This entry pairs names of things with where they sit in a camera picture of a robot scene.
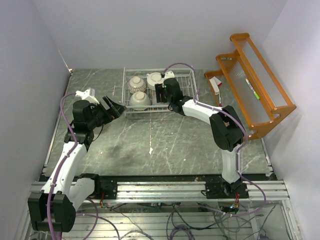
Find aluminium mounting rail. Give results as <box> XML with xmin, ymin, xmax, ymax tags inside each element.
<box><xmin>29</xmin><ymin>180</ymin><xmax>291</xmax><ymax>201</ymax></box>

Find white red eraser block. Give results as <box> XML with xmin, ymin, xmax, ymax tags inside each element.
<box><xmin>209</xmin><ymin>76</ymin><xmax>222</xmax><ymax>95</ymax></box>

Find grey striped bowl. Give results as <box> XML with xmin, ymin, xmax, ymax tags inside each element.
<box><xmin>152</xmin><ymin>91</ymin><xmax>166</xmax><ymax>106</ymax></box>

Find orange wooden shelf rack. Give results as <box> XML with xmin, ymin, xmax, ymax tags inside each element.
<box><xmin>204</xmin><ymin>33</ymin><xmax>296</xmax><ymax>140</ymax></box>

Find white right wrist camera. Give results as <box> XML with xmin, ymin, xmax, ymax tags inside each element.
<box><xmin>161</xmin><ymin>71</ymin><xmax>175</xmax><ymax>80</ymax></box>

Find white wire dish rack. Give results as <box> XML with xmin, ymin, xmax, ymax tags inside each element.
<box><xmin>121</xmin><ymin>67</ymin><xmax>197</xmax><ymax>114</ymax></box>

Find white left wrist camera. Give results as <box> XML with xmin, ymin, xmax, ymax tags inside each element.
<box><xmin>75</xmin><ymin>87</ymin><xmax>100</xmax><ymax>105</ymax></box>

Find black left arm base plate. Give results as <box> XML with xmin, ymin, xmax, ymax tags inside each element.
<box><xmin>94</xmin><ymin>176</ymin><xmax>118</xmax><ymax>200</ymax></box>

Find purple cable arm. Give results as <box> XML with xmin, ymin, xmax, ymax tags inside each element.
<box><xmin>46</xmin><ymin>92</ymin><xmax>77</xmax><ymax>240</ymax></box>
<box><xmin>162</xmin><ymin>62</ymin><xmax>268</xmax><ymax>217</ymax></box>

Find brown patterned bowl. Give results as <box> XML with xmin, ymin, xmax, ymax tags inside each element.
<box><xmin>127</xmin><ymin>76</ymin><xmax>147</xmax><ymax>94</ymax></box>

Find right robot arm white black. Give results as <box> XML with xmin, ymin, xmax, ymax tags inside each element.
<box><xmin>155</xmin><ymin>78</ymin><xmax>247</xmax><ymax>198</ymax></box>

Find red pen on table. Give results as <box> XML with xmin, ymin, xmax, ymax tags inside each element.
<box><xmin>218</xmin><ymin>92</ymin><xmax>222</xmax><ymax>107</ymax></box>

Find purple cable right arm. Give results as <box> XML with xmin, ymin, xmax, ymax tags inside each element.
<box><xmin>162</xmin><ymin>62</ymin><xmax>268</xmax><ymax>217</ymax></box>

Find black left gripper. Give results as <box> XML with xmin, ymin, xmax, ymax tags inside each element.
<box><xmin>87</xmin><ymin>95</ymin><xmax>126</xmax><ymax>129</ymax></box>

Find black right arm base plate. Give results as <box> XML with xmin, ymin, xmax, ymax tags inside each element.
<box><xmin>200</xmin><ymin>179</ymin><xmax>249</xmax><ymax>199</ymax></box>

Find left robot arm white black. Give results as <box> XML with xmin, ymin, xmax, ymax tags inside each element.
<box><xmin>27</xmin><ymin>96</ymin><xmax>126</xmax><ymax>233</ymax></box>

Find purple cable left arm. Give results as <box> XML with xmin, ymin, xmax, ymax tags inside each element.
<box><xmin>46</xmin><ymin>92</ymin><xmax>77</xmax><ymax>240</ymax></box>

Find cream two-handled soup bowl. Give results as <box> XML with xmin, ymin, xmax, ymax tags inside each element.
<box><xmin>146</xmin><ymin>72</ymin><xmax>164</xmax><ymax>91</ymax></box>

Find loose cables under table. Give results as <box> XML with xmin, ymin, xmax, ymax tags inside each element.
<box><xmin>54</xmin><ymin>199</ymin><xmax>283</xmax><ymax>240</ymax></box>

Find marker pen on shelf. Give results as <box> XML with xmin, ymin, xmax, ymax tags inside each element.
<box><xmin>245</xmin><ymin>78</ymin><xmax>260</xmax><ymax>100</ymax></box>

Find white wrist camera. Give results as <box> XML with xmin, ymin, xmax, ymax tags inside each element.
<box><xmin>75</xmin><ymin>87</ymin><xmax>100</xmax><ymax>105</ymax></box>
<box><xmin>161</xmin><ymin>71</ymin><xmax>175</xmax><ymax>80</ymax></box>

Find pale green bowl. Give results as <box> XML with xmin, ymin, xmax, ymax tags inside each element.
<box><xmin>129</xmin><ymin>91</ymin><xmax>151</xmax><ymax>111</ymax></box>

